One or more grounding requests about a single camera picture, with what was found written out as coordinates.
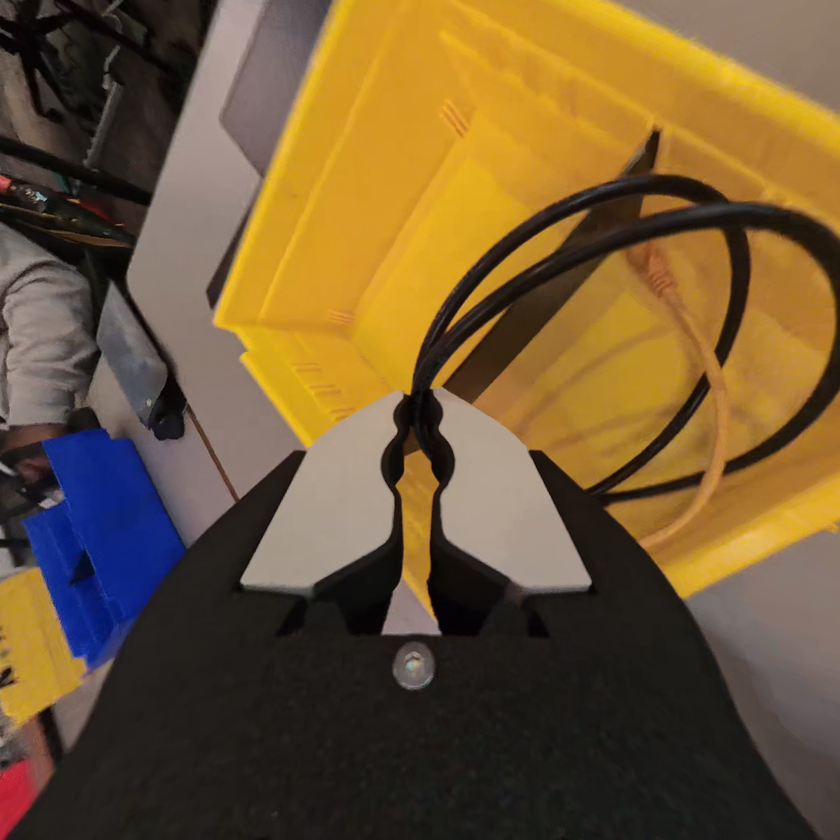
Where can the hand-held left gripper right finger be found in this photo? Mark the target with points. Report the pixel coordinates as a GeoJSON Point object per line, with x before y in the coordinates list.
{"type": "Point", "coordinates": [519, 525]}

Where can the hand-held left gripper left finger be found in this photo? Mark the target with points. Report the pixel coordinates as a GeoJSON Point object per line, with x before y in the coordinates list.
{"type": "Point", "coordinates": [322, 525]}

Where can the yellow plastic bin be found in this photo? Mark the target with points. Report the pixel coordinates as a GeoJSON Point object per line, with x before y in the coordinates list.
{"type": "Point", "coordinates": [33, 643]}
{"type": "Point", "coordinates": [368, 197]}

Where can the blue plastic bin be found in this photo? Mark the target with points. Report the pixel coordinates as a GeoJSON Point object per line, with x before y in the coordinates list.
{"type": "Point", "coordinates": [105, 525]}

